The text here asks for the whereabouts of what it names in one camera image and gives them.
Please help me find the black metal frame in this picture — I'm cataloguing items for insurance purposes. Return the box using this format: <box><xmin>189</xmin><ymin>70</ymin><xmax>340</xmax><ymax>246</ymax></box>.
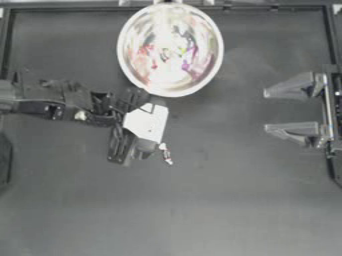
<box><xmin>0</xmin><ymin>0</ymin><xmax>342</xmax><ymax>88</ymax></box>

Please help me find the steel bowl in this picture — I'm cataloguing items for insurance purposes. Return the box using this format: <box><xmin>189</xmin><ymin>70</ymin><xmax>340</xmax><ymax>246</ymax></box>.
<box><xmin>116</xmin><ymin>2</ymin><xmax>226</xmax><ymax>98</ymax></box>

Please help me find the white twisted sweet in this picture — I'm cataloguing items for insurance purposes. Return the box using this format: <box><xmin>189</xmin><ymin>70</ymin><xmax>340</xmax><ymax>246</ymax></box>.
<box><xmin>158</xmin><ymin>142</ymin><xmax>175</xmax><ymax>166</ymax></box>

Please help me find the green white sweet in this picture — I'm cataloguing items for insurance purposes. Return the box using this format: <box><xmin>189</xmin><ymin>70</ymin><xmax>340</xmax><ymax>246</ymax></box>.
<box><xmin>159</xmin><ymin>46</ymin><xmax>189</xmax><ymax>63</ymax></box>

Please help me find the purple sweet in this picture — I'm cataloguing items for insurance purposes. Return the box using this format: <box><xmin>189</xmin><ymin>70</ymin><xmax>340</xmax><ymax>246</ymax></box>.
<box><xmin>179</xmin><ymin>44</ymin><xmax>201</xmax><ymax>73</ymax></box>

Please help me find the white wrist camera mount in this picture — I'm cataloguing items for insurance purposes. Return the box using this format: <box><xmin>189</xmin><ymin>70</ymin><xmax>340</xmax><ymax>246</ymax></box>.
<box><xmin>122</xmin><ymin>102</ymin><xmax>171</xmax><ymax>158</ymax></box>

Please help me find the red sweet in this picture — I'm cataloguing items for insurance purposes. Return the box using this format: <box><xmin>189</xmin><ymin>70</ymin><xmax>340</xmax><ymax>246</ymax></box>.
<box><xmin>134</xmin><ymin>43</ymin><xmax>161</xmax><ymax>70</ymax></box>

